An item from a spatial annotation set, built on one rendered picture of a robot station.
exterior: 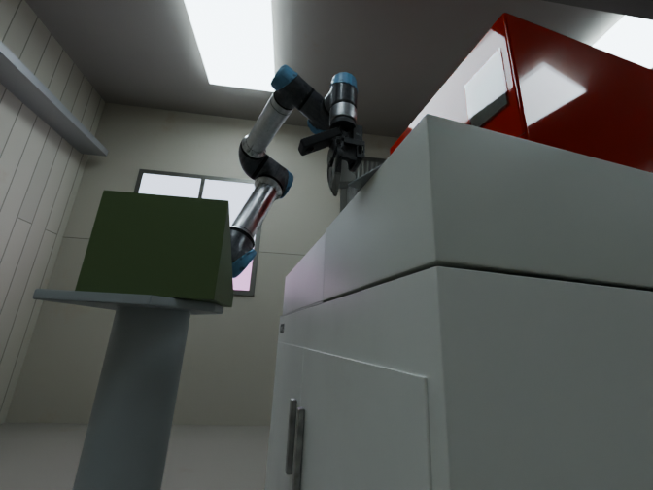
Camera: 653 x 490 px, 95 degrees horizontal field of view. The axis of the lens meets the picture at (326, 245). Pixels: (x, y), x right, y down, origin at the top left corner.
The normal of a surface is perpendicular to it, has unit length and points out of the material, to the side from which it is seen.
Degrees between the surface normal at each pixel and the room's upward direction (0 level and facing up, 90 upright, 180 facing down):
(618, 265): 90
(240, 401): 90
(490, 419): 90
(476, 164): 90
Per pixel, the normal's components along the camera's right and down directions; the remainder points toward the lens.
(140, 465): 0.75, -0.16
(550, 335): 0.28, -0.27
